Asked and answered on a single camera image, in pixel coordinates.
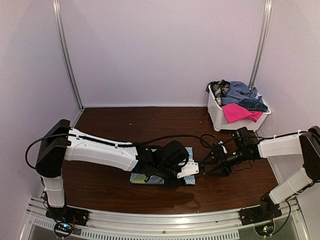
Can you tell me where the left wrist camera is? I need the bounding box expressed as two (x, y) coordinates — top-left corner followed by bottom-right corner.
(176, 161), (205, 179)

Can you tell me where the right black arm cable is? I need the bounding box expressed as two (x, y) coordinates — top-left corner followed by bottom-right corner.
(199, 134), (236, 151)

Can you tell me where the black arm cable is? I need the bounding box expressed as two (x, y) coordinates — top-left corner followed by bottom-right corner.
(24, 133), (201, 171)
(199, 134), (236, 151)

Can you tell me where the front aluminium frame rail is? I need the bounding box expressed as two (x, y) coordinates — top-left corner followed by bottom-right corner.
(17, 197), (310, 240)

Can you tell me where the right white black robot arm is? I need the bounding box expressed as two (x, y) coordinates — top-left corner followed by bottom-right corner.
(199, 126), (320, 221)

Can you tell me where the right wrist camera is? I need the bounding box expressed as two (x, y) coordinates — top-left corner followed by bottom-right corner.
(212, 141), (228, 154)

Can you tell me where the white plastic laundry basket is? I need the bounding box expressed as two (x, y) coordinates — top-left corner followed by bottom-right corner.
(207, 87), (272, 132)

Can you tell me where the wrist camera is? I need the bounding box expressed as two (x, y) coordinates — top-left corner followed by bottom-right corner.
(212, 141), (228, 154)
(176, 161), (205, 179)

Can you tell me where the dark plaid shirt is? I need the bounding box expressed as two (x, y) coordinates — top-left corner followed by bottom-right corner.
(205, 79), (231, 107)

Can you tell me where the navy blue garment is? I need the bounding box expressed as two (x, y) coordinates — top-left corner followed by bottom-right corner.
(237, 98), (269, 113)

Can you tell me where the aluminium frame post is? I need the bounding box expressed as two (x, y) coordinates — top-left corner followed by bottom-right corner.
(52, 0), (84, 111)
(249, 0), (273, 89)

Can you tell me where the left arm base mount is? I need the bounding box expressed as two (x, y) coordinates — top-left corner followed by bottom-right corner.
(45, 206), (89, 239)

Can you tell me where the blue dotted shirt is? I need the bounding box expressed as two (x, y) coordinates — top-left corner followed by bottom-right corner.
(221, 81), (264, 106)

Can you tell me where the right aluminium frame post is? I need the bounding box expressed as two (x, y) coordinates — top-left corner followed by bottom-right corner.
(249, 0), (273, 89)

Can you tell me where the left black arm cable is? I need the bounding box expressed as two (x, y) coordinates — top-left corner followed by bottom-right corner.
(24, 133), (201, 171)

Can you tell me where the light blue printed t-shirt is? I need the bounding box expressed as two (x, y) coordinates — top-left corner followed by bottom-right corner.
(129, 146), (197, 187)

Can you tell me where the pink garment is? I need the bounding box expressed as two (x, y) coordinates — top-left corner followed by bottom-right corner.
(221, 103), (263, 123)

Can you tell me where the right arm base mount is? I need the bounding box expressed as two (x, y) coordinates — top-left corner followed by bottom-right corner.
(238, 206), (282, 238)

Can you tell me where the left aluminium frame post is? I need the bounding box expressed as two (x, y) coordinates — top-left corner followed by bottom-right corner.
(52, 0), (84, 111)

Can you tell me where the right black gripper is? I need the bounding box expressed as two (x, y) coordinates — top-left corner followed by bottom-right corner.
(201, 147), (247, 177)

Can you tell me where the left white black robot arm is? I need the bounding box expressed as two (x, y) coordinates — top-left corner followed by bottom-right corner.
(24, 119), (190, 222)

